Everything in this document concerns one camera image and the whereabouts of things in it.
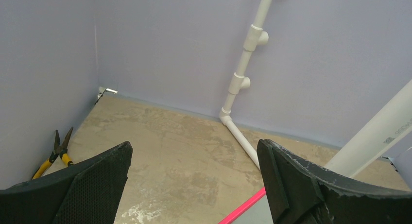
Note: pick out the white PVC pipe frame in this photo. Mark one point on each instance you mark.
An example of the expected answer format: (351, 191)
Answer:
(391, 124)

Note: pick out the red framed whiteboard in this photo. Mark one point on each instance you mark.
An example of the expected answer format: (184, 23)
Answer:
(255, 210)

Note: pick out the yellow handled pliers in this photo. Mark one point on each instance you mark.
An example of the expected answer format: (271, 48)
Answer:
(59, 150)

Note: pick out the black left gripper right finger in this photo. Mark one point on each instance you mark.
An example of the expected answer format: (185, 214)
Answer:
(302, 192)

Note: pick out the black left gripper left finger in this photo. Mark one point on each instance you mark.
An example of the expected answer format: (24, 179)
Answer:
(88, 192)

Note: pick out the metal corner bracket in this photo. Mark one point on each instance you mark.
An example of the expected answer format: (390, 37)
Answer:
(102, 91)

